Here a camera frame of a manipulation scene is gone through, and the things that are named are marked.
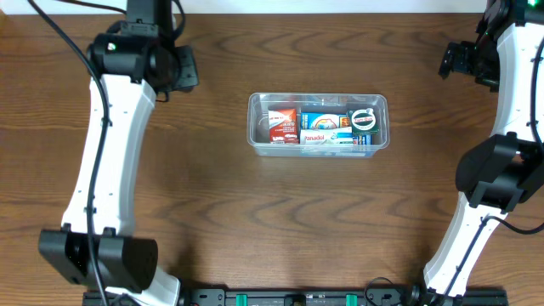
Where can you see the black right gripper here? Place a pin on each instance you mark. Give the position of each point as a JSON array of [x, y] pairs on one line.
[[450, 59]]

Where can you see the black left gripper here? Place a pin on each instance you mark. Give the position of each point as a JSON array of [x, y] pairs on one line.
[[187, 68]]

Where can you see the clear plastic container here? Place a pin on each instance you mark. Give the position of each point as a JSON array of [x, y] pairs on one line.
[[332, 103]]

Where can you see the red medicine box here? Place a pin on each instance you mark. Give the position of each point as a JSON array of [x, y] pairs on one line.
[[283, 126]]

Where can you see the dark green round-label packet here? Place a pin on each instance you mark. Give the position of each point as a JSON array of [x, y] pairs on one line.
[[363, 121]]

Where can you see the blue Kool Fever box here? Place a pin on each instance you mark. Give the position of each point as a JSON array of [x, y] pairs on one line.
[[311, 120]]

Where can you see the white Panadol box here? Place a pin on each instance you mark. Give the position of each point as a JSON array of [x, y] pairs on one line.
[[336, 136]]

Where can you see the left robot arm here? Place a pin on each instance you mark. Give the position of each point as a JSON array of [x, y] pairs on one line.
[[133, 66]]

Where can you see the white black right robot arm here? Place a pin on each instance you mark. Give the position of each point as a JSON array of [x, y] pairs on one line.
[[506, 169]]

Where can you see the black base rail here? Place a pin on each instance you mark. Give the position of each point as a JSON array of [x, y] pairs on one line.
[[379, 296]]

